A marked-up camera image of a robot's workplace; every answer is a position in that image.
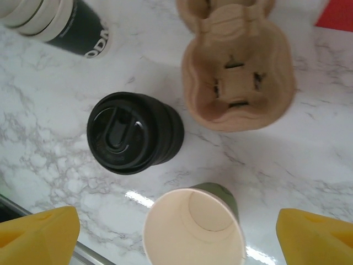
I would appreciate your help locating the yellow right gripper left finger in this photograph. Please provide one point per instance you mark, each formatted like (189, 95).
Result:
(33, 240)

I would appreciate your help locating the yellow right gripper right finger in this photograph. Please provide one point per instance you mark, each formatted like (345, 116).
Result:
(317, 243)

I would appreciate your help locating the green paper coffee cup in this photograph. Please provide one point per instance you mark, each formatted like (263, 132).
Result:
(171, 234)

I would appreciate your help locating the red white paper bag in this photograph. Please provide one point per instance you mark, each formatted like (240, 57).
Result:
(339, 13)

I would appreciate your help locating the brown pulp cup carrier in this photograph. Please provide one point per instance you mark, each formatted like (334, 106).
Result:
(240, 88)

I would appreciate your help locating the white lidded paper cup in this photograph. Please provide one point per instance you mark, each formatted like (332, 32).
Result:
(82, 27)

